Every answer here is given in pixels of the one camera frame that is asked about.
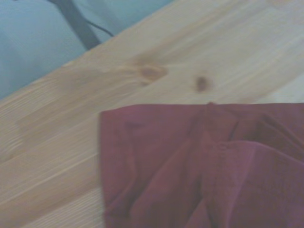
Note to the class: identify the rust orange shorts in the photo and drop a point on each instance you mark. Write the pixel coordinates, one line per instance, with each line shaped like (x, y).
(190, 178)

